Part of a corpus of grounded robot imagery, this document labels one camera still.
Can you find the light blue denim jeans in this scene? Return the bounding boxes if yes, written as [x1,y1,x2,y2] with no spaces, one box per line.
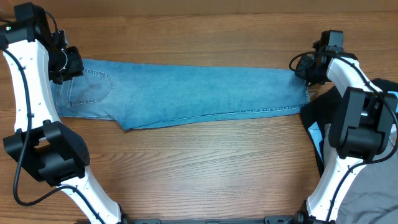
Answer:
[51,59,308,131]

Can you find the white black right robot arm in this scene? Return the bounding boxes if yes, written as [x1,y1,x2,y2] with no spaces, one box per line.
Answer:
[292,50,397,223]

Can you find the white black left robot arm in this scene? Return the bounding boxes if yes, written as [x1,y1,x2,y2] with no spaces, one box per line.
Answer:
[1,2,130,223]

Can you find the grey garment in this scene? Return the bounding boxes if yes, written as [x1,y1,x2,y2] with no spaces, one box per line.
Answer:
[322,123,398,224]

